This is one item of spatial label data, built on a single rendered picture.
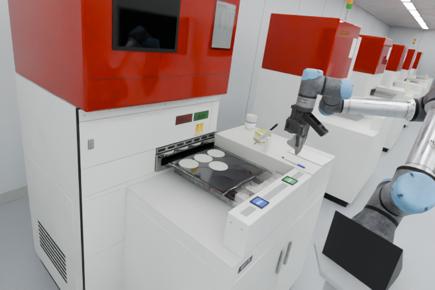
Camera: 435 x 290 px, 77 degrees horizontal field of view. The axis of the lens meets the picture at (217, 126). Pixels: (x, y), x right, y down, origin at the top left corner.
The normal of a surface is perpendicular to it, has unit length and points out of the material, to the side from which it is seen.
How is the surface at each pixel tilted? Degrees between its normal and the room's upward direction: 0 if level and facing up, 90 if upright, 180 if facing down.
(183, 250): 90
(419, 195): 57
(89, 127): 90
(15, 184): 90
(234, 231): 90
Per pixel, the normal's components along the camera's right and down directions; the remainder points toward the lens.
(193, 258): -0.64, 0.17
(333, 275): 0.13, -0.94
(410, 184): -0.21, -0.30
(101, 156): 0.76, 0.30
